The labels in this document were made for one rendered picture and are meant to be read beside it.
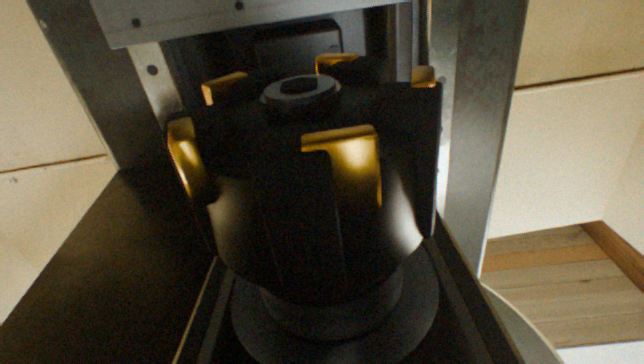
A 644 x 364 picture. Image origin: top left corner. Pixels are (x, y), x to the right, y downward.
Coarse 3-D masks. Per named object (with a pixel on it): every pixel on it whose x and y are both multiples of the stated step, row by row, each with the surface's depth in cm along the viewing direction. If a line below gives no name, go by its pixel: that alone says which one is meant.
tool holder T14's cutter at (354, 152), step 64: (320, 64) 8; (384, 64) 7; (192, 128) 5; (256, 128) 5; (320, 128) 5; (384, 128) 5; (192, 192) 5; (256, 192) 4; (320, 192) 4; (384, 192) 5; (256, 256) 5; (320, 256) 5; (384, 256) 5
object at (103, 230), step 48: (144, 192) 49; (96, 240) 41; (144, 240) 40; (192, 240) 39; (48, 288) 35; (96, 288) 34; (144, 288) 34; (192, 288) 33; (0, 336) 31; (48, 336) 30; (96, 336) 30; (144, 336) 29
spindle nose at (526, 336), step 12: (492, 300) 14; (504, 300) 14; (504, 312) 14; (516, 312) 14; (504, 324) 13; (516, 324) 13; (528, 324) 13; (516, 336) 13; (528, 336) 13; (540, 336) 13; (528, 348) 12; (540, 348) 12; (552, 348) 13; (528, 360) 12; (540, 360) 12; (552, 360) 12
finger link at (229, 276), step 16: (208, 272) 9; (224, 272) 9; (208, 288) 9; (224, 288) 8; (208, 304) 8; (224, 304) 8; (192, 320) 8; (208, 320) 8; (224, 320) 8; (192, 336) 7; (208, 336) 7; (224, 336) 8; (192, 352) 7; (208, 352) 7; (224, 352) 8; (240, 352) 9
